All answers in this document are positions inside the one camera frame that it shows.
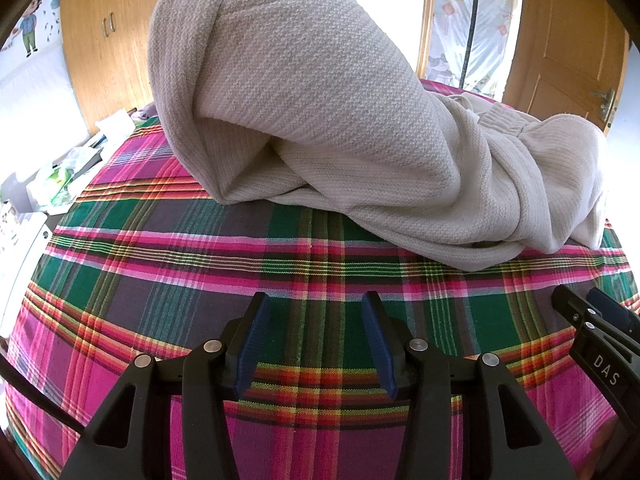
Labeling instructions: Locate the wooden door frame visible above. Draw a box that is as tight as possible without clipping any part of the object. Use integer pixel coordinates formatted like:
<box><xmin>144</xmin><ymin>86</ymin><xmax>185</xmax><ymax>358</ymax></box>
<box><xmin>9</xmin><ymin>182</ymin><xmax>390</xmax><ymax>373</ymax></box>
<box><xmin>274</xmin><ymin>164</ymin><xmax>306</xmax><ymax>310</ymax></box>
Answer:
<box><xmin>416</xmin><ymin>0</ymin><xmax>441</xmax><ymax>81</ymax></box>

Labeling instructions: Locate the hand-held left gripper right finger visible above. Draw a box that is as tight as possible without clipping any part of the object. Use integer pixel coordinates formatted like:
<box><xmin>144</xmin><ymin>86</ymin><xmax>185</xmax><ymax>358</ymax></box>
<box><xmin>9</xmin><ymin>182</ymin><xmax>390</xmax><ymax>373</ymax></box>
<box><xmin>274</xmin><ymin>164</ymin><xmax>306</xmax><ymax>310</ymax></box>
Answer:
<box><xmin>361</xmin><ymin>290</ymin><xmax>576</xmax><ymax>480</ymax></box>

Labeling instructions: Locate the cartoon wall sticker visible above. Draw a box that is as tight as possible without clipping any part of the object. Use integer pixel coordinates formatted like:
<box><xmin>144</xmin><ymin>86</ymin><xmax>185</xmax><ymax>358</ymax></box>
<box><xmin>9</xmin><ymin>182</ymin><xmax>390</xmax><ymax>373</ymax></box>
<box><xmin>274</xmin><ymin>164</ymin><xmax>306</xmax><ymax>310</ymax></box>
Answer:
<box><xmin>7</xmin><ymin>0</ymin><xmax>62</xmax><ymax>57</ymax></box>

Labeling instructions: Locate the black curtain strip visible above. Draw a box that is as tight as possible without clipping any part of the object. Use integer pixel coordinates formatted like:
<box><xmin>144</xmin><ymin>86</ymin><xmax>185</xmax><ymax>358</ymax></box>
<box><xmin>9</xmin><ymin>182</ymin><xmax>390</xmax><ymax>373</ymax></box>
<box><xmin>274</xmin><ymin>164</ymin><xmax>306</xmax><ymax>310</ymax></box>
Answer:
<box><xmin>459</xmin><ymin>0</ymin><xmax>485</xmax><ymax>92</ymax></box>

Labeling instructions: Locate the transparent plastic door curtain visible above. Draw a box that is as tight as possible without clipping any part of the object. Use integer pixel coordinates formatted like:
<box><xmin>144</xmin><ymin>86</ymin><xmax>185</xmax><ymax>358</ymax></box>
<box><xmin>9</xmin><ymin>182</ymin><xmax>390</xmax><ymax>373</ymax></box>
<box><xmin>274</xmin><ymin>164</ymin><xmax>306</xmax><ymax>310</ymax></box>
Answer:
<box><xmin>427</xmin><ymin>0</ymin><xmax>522</xmax><ymax>100</ymax></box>

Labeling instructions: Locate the green packet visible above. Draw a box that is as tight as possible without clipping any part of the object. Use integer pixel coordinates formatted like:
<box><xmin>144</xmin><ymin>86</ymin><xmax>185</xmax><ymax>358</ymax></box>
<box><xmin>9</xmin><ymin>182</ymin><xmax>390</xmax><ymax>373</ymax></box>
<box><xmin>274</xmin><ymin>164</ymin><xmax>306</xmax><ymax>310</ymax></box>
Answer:
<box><xmin>40</xmin><ymin>165</ymin><xmax>78</xmax><ymax>206</ymax></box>

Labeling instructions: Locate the metal door lock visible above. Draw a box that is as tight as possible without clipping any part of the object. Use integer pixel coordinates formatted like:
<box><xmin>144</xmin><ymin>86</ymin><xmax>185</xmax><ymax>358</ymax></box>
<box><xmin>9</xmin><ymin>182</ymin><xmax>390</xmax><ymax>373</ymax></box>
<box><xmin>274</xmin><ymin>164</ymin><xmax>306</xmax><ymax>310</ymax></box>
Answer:
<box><xmin>589</xmin><ymin>86</ymin><xmax>619</xmax><ymax>122</ymax></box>

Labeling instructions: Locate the white cabinet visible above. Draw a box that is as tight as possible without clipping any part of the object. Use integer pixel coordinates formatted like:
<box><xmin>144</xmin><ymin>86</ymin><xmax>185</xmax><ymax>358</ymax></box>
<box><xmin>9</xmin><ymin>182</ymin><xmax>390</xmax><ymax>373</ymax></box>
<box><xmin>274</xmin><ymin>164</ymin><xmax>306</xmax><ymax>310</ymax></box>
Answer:
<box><xmin>0</xmin><ymin>209</ymin><xmax>53</xmax><ymax>342</ymax></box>

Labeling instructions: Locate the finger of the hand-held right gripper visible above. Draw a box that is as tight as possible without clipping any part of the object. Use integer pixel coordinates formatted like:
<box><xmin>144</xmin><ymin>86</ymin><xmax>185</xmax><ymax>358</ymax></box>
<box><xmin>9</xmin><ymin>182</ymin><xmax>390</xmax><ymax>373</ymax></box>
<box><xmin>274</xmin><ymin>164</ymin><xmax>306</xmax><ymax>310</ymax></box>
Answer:
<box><xmin>551</xmin><ymin>285</ymin><xmax>590</xmax><ymax>330</ymax></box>
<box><xmin>586</xmin><ymin>286</ymin><xmax>636</xmax><ymax>335</ymax></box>

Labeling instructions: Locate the thick black cable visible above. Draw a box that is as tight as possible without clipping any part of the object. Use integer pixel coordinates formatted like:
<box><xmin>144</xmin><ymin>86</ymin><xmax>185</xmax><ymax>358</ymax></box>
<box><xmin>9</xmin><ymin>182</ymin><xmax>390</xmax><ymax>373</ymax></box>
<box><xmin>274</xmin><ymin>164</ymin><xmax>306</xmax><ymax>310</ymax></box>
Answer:
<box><xmin>0</xmin><ymin>349</ymin><xmax>87</xmax><ymax>435</ymax></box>

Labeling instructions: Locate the wooden wardrobe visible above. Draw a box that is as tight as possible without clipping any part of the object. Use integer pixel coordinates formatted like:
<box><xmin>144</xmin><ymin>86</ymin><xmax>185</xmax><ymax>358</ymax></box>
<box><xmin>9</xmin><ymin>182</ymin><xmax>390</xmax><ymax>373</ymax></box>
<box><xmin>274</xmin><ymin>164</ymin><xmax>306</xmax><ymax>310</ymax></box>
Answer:
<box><xmin>59</xmin><ymin>0</ymin><xmax>168</xmax><ymax>136</ymax></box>

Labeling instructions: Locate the pink green plaid bedsheet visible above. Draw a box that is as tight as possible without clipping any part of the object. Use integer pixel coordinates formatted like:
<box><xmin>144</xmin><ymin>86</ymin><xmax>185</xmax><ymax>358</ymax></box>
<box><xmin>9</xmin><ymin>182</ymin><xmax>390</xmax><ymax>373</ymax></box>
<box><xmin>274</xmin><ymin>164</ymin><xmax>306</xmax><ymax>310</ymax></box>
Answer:
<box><xmin>0</xmin><ymin>77</ymin><xmax>640</xmax><ymax>480</ymax></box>

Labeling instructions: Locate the wooden door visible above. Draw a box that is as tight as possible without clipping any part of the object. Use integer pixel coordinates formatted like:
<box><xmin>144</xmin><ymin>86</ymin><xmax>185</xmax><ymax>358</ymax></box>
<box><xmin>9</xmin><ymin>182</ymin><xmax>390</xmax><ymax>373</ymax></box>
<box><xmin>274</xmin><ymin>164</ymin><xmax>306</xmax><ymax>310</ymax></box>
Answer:
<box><xmin>501</xmin><ymin>0</ymin><xmax>632</xmax><ymax>134</ymax></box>

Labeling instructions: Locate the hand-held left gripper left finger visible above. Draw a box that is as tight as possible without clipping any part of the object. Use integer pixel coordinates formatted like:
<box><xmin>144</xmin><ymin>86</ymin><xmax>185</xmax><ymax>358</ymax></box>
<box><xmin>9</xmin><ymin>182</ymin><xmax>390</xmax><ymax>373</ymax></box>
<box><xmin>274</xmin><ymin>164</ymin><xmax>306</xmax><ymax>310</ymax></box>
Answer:
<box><xmin>60</xmin><ymin>291</ymin><xmax>273</xmax><ymax>480</ymax></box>

